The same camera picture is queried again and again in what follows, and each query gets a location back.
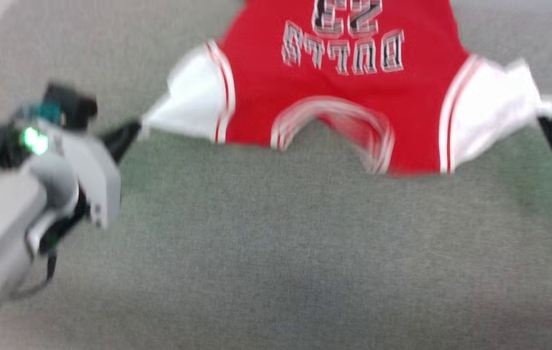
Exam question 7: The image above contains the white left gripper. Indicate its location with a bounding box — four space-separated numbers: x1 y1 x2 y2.
25 118 142 230

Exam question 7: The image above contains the red basketball jersey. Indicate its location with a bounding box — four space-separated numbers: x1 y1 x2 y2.
140 0 552 176

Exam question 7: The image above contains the teal cable connector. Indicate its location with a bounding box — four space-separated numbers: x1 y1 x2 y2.
30 101 65 124

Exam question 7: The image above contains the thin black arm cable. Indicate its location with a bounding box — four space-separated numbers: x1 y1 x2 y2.
11 250 58 299

